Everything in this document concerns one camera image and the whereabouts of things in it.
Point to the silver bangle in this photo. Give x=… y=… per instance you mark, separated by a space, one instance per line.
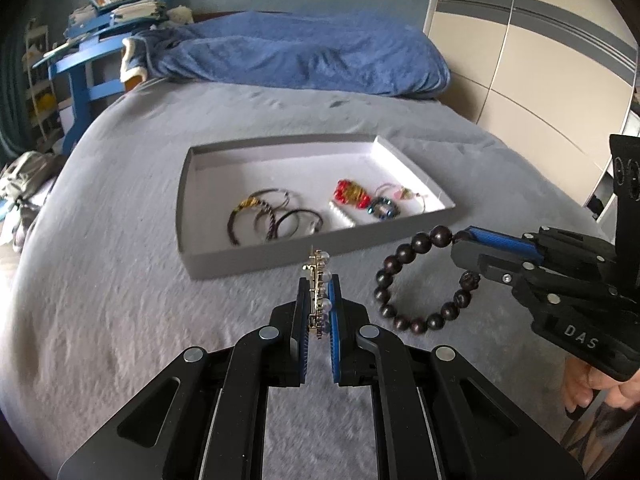
x=272 y=190
x=270 y=232

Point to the teal curtain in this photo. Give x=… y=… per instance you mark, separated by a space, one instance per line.
x=10 y=110

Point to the white crumpled cloth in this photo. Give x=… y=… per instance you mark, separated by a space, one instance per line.
x=180 y=14

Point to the red bead gold ornament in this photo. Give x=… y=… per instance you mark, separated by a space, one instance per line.
x=345 y=192

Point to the blue blanket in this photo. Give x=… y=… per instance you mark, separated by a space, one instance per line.
x=300 y=55

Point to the white shelf rack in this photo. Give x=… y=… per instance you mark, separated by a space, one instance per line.
x=40 y=85

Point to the beige wardrobe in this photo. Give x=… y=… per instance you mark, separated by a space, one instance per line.
x=540 y=50

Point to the blue desk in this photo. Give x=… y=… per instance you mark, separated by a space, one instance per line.
x=80 y=95

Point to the grey clothes pile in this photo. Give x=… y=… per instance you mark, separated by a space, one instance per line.
x=27 y=185

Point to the grey cardboard box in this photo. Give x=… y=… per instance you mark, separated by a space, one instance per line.
x=260 y=260

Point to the grey fleece bed blanket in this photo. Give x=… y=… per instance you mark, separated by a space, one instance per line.
x=125 y=310

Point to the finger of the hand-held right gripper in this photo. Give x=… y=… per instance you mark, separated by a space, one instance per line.
x=500 y=241
x=487 y=265

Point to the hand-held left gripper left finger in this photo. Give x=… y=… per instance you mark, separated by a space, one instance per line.
x=300 y=332

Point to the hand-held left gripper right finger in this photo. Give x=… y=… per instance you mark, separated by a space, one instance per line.
x=334 y=335

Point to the person's right hand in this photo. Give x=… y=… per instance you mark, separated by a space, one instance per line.
x=580 y=385

